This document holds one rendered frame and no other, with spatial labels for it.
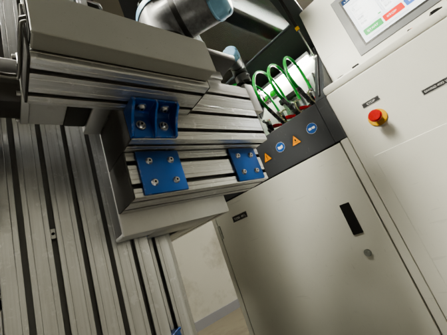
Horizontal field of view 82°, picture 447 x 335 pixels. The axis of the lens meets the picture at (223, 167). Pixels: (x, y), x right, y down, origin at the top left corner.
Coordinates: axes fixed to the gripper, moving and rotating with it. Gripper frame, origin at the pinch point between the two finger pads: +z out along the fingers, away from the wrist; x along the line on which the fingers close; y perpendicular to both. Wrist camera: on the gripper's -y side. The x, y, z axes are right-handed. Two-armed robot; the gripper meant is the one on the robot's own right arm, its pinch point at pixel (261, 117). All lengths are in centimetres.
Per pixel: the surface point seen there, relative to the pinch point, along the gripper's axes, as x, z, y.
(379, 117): 46, 34, 25
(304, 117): 25.8, 20.6, 21.5
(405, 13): 67, -2, -4
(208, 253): -162, 52, -87
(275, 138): 12.2, 21.5, 21.5
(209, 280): -164, 77, -78
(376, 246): 28, 68, 21
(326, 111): 33.0, 23.2, 21.5
